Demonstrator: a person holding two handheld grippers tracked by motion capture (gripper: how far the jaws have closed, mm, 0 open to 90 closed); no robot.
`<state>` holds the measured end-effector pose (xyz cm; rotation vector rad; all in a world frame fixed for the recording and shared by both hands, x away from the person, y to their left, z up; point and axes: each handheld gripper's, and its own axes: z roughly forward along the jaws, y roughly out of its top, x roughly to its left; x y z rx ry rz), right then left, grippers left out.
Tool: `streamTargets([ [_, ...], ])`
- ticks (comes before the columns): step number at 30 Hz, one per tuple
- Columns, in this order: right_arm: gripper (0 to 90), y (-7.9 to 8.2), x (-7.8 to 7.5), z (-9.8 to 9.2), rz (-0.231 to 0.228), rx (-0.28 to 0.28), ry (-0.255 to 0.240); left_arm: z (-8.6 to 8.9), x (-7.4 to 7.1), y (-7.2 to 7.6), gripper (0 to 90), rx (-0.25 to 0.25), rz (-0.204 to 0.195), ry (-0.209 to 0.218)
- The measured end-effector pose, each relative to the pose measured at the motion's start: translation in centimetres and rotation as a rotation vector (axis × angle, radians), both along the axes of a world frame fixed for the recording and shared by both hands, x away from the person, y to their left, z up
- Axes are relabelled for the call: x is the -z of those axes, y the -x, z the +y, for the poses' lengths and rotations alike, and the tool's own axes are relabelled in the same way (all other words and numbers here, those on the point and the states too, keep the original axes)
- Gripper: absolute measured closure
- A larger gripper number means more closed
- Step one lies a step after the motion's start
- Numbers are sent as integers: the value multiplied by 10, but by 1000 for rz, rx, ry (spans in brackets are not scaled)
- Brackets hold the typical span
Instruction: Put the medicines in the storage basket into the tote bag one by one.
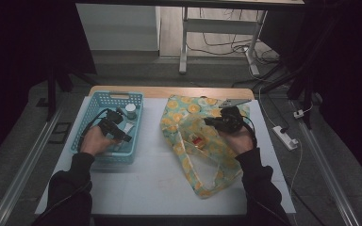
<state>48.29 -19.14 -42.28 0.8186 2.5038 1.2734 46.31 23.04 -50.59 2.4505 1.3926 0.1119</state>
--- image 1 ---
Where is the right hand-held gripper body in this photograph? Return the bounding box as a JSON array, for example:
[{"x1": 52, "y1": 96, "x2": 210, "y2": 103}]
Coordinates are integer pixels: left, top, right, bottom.
[{"x1": 218, "y1": 98, "x2": 253, "y2": 134}]

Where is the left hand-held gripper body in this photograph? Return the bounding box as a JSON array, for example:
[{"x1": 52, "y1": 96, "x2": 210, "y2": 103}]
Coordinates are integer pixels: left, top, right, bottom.
[{"x1": 97, "y1": 107, "x2": 125, "y2": 138}]

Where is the white tube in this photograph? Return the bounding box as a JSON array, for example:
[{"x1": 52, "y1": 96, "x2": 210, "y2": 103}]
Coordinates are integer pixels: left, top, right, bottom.
[{"x1": 119, "y1": 121, "x2": 136, "y2": 149}]

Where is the teal perforated plastic basket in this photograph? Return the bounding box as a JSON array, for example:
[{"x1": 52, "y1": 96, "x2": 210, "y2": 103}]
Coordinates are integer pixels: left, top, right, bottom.
[{"x1": 70, "y1": 90, "x2": 144, "y2": 165}]

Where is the orange-slice print fabric bag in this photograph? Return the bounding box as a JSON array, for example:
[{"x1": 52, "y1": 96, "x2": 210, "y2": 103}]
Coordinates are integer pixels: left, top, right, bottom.
[{"x1": 159, "y1": 94, "x2": 253, "y2": 200}]

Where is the person's right hand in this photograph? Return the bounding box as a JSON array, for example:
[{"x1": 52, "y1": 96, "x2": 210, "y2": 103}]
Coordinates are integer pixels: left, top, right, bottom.
[{"x1": 223, "y1": 126, "x2": 255, "y2": 155}]

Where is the person's left hand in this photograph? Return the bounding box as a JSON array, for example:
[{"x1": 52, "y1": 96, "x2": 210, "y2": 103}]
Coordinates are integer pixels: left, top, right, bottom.
[{"x1": 80, "y1": 124, "x2": 121, "y2": 157}]

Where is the small red and yellow box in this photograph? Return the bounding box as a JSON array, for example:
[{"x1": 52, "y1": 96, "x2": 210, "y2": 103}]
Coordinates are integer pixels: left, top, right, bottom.
[{"x1": 191, "y1": 134, "x2": 205, "y2": 148}]

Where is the white power strip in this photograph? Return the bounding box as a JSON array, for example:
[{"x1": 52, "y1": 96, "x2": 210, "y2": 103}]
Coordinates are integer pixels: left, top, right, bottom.
[{"x1": 271, "y1": 125, "x2": 300, "y2": 151}]

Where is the black floor plate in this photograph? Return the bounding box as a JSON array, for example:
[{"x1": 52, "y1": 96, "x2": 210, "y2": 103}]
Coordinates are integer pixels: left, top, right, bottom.
[{"x1": 47, "y1": 121, "x2": 73, "y2": 145}]

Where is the black stand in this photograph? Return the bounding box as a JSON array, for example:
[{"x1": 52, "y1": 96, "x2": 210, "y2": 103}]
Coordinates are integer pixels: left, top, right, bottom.
[
  {"x1": 251, "y1": 0, "x2": 331, "y2": 130},
  {"x1": 45, "y1": 62, "x2": 98, "y2": 122}
]

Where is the white plug adapter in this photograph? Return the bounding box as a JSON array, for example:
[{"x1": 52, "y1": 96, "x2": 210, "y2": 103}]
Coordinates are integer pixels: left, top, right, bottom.
[{"x1": 293, "y1": 107, "x2": 306, "y2": 120}]

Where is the white cabinet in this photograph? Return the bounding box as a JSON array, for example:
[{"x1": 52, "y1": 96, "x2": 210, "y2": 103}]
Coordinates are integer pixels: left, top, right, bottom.
[{"x1": 75, "y1": 3, "x2": 161, "y2": 52}]

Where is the white-legged desk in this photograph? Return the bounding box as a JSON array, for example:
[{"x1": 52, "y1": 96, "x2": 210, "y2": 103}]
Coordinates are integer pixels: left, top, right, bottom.
[{"x1": 74, "y1": 0, "x2": 305, "y2": 76}]

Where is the dark curtain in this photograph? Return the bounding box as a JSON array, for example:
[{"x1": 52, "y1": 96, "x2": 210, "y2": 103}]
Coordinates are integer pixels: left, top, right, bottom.
[
  {"x1": 260, "y1": 0, "x2": 362, "y2": 189},
  {"x1": 0, "y1": 0, "x2": 97, "y2": 170}
]

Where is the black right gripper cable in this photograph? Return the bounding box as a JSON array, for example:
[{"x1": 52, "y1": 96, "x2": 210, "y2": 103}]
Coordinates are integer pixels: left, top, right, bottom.
[{"x1": 241, "y1": 116, "x2": 259, "y2": 149}]

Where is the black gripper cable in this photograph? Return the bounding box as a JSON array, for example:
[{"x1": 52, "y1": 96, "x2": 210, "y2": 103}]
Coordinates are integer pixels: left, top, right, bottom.
[
  {"x1": 76, "y1": 107, "x2": 111, "y2": 152},
  {"x1": 241, "y1": 116, "x2": 259, "y2": 149}
]

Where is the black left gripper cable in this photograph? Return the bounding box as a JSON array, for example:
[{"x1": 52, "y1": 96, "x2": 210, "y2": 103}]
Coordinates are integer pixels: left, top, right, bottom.
[{"x1": 76, "y1": 107, "x2": 111, "y2": 152}]

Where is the black floor cable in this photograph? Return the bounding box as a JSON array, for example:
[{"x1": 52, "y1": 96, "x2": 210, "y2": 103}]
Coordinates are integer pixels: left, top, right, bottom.
[{"x1": 230, "y1": 60, "x2": 286, "y2": 90}]

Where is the white cable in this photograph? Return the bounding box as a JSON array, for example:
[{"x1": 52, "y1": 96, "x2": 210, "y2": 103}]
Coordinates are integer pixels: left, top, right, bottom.
[{"x1": 287, "y1": 139, "x2": 304, "y2": 197}]

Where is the metal floor rail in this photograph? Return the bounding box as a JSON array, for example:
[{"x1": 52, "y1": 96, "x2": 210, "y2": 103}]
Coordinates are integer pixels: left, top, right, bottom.
[
  {"x1": 296, "y1": 117, "x2": 361, "y2": 226},
  {"x1": 0, "y1": 105, "x2": 64, "y2": 226}
]

